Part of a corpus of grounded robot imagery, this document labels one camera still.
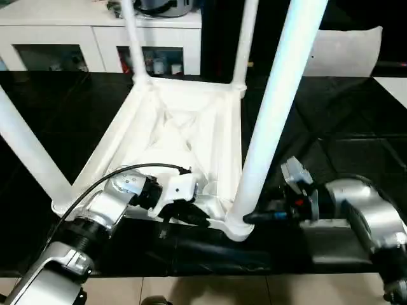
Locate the black cabinet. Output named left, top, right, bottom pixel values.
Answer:
left=200, top=0, right=312, bottom=77

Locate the grey cushion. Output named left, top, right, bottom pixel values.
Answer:
left=304, top=25, right=383, bottom=78

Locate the white plastic table top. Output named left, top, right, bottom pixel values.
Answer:
left=51, top=76, right=255, bottom=242

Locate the white board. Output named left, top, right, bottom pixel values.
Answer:
left=374, top=76, right=407, bottom=105

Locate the white cabinet with glass doors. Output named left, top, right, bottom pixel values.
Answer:
left=0, top=0, right=203, bottom=76

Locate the dark gear on cabinet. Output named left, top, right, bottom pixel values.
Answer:
left=108, top=0, right=195, bottom=18

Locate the black work mat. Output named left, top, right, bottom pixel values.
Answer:
left=0, top=70, right=407, bottom=275

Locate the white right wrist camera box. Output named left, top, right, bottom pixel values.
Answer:
left=281, top=157, right=314, bottom=189

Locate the white plastic table leg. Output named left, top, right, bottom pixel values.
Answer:
left=228, top=0, right=329, bottom=237
left=121, top=0, right=152, bottom=86
left=230, top=0, right=260, bottom=90
left=0, top=86, right=72, bottom=207

